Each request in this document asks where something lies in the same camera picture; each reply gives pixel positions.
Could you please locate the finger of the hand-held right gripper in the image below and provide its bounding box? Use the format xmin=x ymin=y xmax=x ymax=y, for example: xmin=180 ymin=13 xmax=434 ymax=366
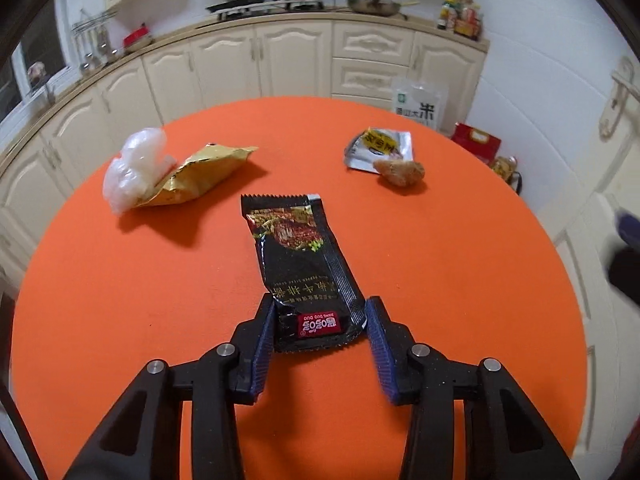
xmin=606 ymin=209 xmax=640 ymax=307

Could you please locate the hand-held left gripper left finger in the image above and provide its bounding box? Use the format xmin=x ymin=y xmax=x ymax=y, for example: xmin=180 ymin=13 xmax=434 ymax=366
xmin=62 ymin=294 xmax=277 ymax=480

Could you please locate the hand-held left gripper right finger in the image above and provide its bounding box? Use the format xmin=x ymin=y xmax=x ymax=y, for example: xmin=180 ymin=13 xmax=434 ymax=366
xmin=365 ymin=296 xmax=581 ymax=480

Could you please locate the black sauce packet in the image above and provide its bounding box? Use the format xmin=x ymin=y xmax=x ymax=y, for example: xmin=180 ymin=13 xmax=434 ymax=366
xmin=240 ymin=192 xmax=368 ymax=353

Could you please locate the gold snack packet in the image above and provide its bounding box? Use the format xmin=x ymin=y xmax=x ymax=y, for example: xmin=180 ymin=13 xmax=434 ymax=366
xmin=132 ymin=142 xmax=260 ymax=208

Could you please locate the brown ginger piece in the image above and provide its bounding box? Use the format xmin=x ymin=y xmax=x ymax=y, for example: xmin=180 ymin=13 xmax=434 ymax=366
xmin=374 ymin=157 xmax=427 ymax=187

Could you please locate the red gift box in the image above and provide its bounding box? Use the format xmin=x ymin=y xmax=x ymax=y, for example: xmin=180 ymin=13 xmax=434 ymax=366
xmin=451 ymin=122 xmax=502 ymax=163

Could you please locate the silver and yellow packet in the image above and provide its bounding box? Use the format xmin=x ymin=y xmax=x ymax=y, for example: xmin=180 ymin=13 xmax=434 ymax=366
xmin=343 ymin=127 xmax=415 ymax=173

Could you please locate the small clear plastic bag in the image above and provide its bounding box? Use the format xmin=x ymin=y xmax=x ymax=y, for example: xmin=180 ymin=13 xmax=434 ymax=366
xmin=102 ymin=127 xmax=176 ymax=216

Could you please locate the white rice bag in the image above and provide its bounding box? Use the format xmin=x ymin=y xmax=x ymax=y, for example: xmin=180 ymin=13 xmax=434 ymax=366
xmin=390 ymin=77 xmax=449 ymax=131

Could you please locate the round orange table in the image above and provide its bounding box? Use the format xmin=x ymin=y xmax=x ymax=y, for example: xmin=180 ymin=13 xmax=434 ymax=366
xmin=0 ymin=15 xmax=488 ymax=301

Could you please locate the red container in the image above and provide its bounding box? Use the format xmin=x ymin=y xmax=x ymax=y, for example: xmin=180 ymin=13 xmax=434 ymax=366
xmin=122 ymin=25 xmax=153 ymax=51

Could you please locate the black gas stove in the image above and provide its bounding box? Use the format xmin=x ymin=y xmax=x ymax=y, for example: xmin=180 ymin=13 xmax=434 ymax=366
xmin=206 ymin=0 xmax=326 ymax=21

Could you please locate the metal wok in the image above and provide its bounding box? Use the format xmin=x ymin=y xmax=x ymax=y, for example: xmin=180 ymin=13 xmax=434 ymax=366
xmin=346 ymin=0 xmax=421 ymax=18

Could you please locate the metal utensil rack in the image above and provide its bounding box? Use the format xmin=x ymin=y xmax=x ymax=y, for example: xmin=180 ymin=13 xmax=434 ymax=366
xmin=72 ymin=7 xmax=121 ymax=73

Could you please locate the window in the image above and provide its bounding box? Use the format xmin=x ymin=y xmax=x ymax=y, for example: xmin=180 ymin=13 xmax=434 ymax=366
xmin=0 ymin=5 xmax=66 ymax=116

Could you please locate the brass door handle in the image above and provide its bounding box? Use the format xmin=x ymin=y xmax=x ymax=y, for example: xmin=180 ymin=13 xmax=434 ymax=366
xmin=598 ymin=57 xmax=638 ymax=138

